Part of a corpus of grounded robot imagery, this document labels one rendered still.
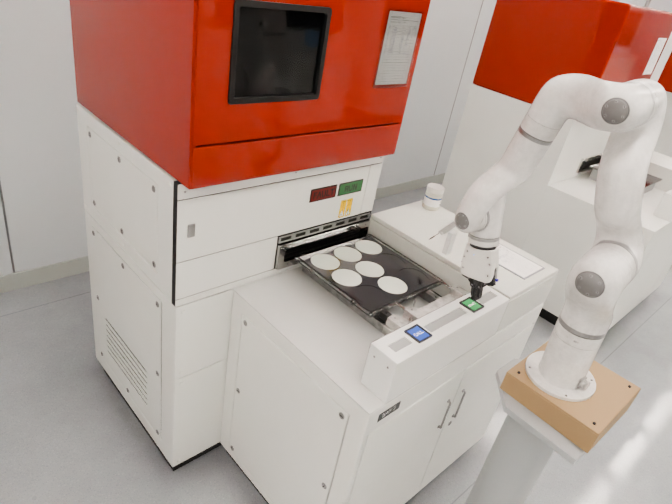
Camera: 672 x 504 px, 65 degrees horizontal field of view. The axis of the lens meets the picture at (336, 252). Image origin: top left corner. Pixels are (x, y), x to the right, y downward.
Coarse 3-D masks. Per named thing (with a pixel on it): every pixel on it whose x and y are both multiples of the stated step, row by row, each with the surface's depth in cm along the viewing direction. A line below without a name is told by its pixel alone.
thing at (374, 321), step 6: (306, 270) 183; (312, 276) 181; (318, 282) 180; (330, 288) 176; (336, 294) 174; (342, 300) 173; (348, 306) 171; (354, 306) 169; (360, 312) 168; (366, 318) 166; (372, 318) 164; (378, 318) 164; (372, 324) 165; (378, 324) 163; (384, 324) 162
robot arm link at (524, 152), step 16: (512, 144) 132; (528, 144) 128; (544, 144) 128; (512, 160) 133; (528, 160) 131; (480, 176) 138; (496, 176) 135; (512, 176) 134; (528, 176) 135; (480, 192) 135; (496, 192) 134; (464, 208) 139; (480, 208) 136; (464, 224) 140; (480, 224) 140
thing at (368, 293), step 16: (352, 240) 194; (368, 240) 196; (304, 256) 178; (368, 256) 186; (384, 256) 188; (400, 256) 190; (320, 272) 171; (384, 272) 178; (400, 272) 180; (416, 272) 182; (352, 288) 167; (368, 288) 168; (416, 288) 173; (368, 304) 160; (384, 304) 162
